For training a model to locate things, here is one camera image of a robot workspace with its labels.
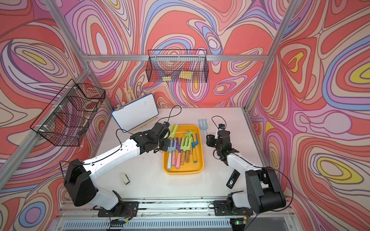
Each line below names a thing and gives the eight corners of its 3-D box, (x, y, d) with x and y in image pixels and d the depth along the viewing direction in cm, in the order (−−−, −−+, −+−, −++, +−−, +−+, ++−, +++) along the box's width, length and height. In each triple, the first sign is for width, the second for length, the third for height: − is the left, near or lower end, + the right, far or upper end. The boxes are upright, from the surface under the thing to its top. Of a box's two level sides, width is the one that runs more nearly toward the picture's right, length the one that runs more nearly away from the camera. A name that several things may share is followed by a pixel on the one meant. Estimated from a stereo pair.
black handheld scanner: (225, 184, 83) (227, 182, 80) (232, 171, 88) (234, 169, 85) (231, 189, 82) (233, 187, 78) (238, 175, 87) (240, 173, 83)
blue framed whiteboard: (130, 142, 100) (118, 121, 83) (124, 133, 105) (111, 112, 88) (163, 122, 112) (159, 100, 95) (157, 115, 117) (151, 93, 100)
